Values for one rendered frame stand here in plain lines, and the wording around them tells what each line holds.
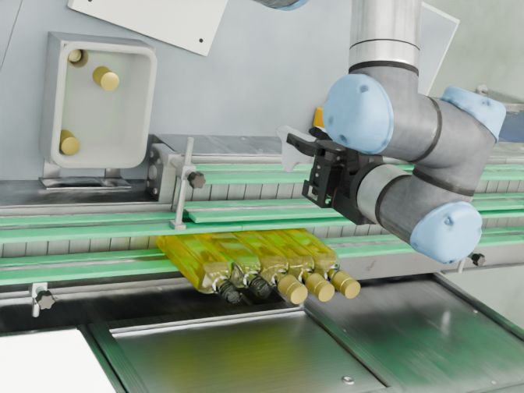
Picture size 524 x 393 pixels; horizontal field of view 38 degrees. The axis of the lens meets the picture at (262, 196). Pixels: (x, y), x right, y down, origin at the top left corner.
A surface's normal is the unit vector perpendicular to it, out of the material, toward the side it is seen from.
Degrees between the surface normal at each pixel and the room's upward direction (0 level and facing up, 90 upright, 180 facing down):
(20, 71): 0
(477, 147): 4
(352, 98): 90
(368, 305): 89
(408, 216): 90
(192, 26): 0
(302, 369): 90
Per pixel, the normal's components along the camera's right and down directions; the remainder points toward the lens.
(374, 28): -0.49, -0.15
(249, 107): 0.49, 0.37
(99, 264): 0.18, -0.93
